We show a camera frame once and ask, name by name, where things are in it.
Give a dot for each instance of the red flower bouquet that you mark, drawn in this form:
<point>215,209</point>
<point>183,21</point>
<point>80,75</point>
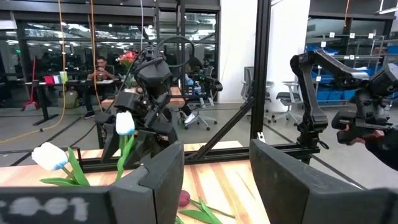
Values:
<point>128,57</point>

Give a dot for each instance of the yellow green bag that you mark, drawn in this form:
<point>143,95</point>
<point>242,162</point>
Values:
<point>71,98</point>

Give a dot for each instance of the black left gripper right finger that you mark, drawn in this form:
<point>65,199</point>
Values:
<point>295,199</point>

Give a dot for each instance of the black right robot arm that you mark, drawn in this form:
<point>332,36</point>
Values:
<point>154,74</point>

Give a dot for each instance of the person's forearm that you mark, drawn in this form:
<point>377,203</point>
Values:
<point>387,152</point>

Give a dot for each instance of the grey office chair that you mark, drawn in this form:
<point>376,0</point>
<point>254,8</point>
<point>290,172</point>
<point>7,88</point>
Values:
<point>286,96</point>
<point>247,81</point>

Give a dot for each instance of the red box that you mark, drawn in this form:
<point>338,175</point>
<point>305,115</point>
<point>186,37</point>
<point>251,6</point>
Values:
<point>49,80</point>

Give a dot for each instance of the red floor stand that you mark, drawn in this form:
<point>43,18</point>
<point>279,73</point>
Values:
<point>31,104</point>

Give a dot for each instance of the pink artificial tulip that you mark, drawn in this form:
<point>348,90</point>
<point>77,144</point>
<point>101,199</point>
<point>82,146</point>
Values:
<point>184,198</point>

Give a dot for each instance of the background black robot arm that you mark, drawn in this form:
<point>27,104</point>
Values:
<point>213,84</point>

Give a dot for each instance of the white blue artificial tulip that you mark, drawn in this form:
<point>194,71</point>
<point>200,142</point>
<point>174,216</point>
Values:
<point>49,155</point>
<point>125,123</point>

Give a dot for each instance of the black office desk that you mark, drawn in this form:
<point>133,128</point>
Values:
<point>77,82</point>

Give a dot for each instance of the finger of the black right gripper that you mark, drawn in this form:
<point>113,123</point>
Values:
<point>109,143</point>
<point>152,143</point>

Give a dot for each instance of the rack with blue bins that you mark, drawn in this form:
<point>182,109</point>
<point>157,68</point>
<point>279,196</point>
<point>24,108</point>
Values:
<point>329,95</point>

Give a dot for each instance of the person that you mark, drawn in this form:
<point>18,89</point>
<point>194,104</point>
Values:
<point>189,83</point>
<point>101,73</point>

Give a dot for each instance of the background wooden table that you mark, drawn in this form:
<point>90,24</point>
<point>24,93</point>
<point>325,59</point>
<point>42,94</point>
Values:
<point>177,101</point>

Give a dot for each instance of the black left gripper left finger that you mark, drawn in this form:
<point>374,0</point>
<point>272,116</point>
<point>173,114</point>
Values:
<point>149,199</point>

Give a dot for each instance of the person's hand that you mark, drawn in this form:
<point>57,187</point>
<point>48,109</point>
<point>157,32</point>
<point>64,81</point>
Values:
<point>377,134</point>

